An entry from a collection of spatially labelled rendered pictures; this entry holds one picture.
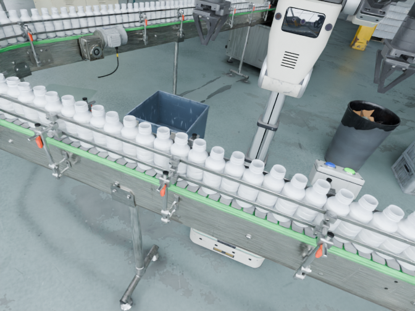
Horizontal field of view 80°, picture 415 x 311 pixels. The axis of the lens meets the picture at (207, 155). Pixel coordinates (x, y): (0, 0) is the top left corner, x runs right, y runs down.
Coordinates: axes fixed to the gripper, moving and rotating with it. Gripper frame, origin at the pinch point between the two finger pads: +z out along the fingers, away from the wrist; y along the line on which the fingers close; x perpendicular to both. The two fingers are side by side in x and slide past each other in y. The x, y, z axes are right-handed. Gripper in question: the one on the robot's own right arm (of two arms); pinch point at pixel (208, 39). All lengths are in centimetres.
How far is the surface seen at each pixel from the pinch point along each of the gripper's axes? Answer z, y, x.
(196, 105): 46, -47, -18
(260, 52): 90, -366, -28
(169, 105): 52, -48, -34
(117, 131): 29.7, 14.7, -21.3
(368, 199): 26, 11, 53
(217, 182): 35.5, 14.9, 13.9
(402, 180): 128, -175, 167
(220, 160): 27.0, 14.3, 13.2
